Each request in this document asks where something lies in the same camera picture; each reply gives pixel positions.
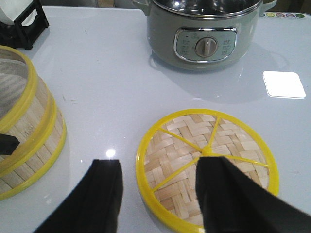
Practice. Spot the coloured sticker strip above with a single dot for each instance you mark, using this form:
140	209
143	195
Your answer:
283	15

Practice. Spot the bamboo steamer basket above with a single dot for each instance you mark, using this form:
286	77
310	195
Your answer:
22	92
40	146

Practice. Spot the grey-green electric cooking pot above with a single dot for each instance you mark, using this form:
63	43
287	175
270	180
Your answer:
194	43

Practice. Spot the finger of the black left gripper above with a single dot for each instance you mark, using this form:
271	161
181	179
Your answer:
8	144

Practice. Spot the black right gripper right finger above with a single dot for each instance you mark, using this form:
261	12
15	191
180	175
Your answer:
230	202

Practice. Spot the black bowl rack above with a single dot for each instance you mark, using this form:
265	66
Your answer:
26	29

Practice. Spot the woven bamboo steamer lid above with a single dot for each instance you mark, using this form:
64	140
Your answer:
167	158

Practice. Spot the glass pot lid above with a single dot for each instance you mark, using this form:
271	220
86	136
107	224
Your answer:
209	8

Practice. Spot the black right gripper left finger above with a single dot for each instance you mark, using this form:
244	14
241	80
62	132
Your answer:
93	205

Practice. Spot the white bowl rightmost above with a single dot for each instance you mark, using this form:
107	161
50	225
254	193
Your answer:
11	9

